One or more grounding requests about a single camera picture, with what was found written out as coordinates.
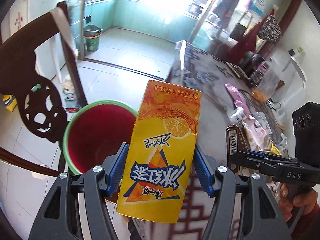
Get dark drink bottle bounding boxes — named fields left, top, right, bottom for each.
left=249, top=61, right=269, bottom=87

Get black hanging pouch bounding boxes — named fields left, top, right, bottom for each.
left=229, top=23, right=247, bottom=42

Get pink white snack bag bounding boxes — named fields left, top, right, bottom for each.
left=245, top=115, right=272, bottom=152

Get black snack packet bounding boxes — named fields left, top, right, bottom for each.
left=226, top=62, right=248, bottom=80

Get white kettle on floor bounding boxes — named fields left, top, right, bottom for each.
left=62, top=74, right=80, bottom=113

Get zip bag with orange snacks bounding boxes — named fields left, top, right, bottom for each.
left=252, top=64, right=281, bottom=102

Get white desk lamp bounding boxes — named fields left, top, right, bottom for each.
left=281, top=47, right=307, bottom=89

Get red bin with green rim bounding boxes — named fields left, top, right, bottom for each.
left=62, top=100, right=137, bottom=175

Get hanging plaid cloth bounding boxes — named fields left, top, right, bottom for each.
left=213, top=0, right=240, bottom=29

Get floral table cloth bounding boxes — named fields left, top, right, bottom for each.
left=128, top=41, right=280, bottom=239

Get dark wooden chair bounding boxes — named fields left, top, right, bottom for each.
left=1, top=2, right=88, bottom=177

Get person's right hand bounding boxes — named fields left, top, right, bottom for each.
left=278, top=184, right=318, bottom=221

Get blue smiley hanging bag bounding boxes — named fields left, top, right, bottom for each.
left=247, top=0, right=265, bottom=18

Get dark red hanging garment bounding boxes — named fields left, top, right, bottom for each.
left=226, top=16, right=267, bottom=65

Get black power cable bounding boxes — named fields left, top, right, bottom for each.
left=266, top=97, right=282, bottom=111

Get white refrigerator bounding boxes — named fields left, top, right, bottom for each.
left=1, top=0, right=66, bottom=80

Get yellow iced tea carton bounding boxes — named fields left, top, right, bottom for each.
left=116, top=80, right=201, bottom=223

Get black white patterned bag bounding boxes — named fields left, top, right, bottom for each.
left=258, top=15, right=283, bottom=42

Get green kitchen trash bin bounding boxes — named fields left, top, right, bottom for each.
left=84, top=24, right=103, bottom=53

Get clear plastic cup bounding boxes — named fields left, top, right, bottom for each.
left=228, top=107, right=246, bottom=127

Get teal kitchen cabinets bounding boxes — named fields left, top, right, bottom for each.
left=84, top=0, right=197, bottom=42

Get pink plastic bag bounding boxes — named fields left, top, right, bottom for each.
left=224, top=83, right=251, bottom=115

